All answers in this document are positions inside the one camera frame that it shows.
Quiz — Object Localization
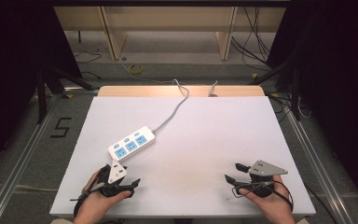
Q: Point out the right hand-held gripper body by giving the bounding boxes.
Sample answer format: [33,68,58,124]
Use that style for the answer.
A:
[247,160,289,199]

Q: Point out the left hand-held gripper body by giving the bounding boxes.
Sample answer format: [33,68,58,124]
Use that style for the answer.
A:
[97,159,129,198]

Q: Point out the white power strip blue sockets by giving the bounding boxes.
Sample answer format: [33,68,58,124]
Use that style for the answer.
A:
[107,125,157,163]

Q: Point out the person's right hand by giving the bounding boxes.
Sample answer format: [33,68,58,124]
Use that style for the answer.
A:
[238,174,296,224]

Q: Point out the person's left hand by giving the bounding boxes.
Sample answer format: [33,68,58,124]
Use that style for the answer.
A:
[73,169,132,224]

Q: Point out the white foam board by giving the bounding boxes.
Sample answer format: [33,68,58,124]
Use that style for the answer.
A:
[48,95,317,218]

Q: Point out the black metal stand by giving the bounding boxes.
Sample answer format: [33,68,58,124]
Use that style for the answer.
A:
[247,57,303,121]
[35,65,95,125]

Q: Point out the wooden table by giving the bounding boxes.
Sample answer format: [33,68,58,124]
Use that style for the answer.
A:
[97,85,266,98]

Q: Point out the yellow tape roll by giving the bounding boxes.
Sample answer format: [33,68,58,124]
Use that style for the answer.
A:
[127,63,145,76]

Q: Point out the black curtain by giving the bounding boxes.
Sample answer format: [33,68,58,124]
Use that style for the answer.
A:
[0,0,84,183]
[266,0,358,217]

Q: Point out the beige wooden shelf unit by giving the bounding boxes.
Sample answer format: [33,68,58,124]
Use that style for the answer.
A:
[53,6,287,62]

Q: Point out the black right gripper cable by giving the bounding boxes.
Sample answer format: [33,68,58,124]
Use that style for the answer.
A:
[230,179,295,213]

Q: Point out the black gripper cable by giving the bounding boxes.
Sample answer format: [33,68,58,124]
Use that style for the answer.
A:
[69,167,110,218]
[230,179,295,213]

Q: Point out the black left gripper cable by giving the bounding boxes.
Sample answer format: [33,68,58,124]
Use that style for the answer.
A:
[69,167,110,218]

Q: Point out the aluminium floor rail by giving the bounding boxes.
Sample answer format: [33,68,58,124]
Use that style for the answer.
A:
[0,91,65,224]
[282,101,357,224]

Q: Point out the black and white floor cables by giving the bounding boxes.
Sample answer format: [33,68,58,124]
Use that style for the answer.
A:
[268,91,312,123]

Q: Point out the short grey cable with plug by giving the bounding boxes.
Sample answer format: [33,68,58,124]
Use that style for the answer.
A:
[208,79,219,98]

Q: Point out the grey power strip cable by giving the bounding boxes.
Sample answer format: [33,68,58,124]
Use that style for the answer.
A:
[151,78,190,134]

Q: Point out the thin white floor cable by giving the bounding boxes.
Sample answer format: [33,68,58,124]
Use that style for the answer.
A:
[118,57,181,86]

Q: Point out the thin black floor cable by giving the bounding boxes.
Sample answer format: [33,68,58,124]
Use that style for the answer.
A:
[74,49,103,80]

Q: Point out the bundle of black floor cables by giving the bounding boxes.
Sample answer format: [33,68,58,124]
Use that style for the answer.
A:
[230,6,282,69]

